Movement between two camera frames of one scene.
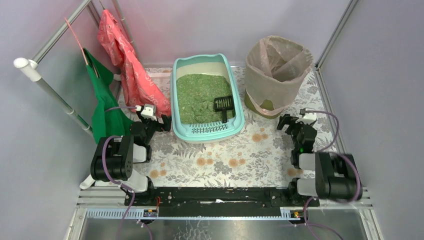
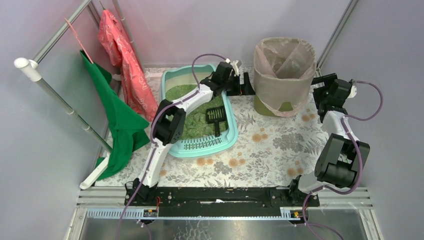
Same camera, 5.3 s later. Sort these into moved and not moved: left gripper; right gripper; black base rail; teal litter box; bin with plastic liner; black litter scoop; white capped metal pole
Moved: black litter scoop; left gripper; teal litter box; bin with plastic liner; right gripper
Not moved: white capped metal pole; black base rail
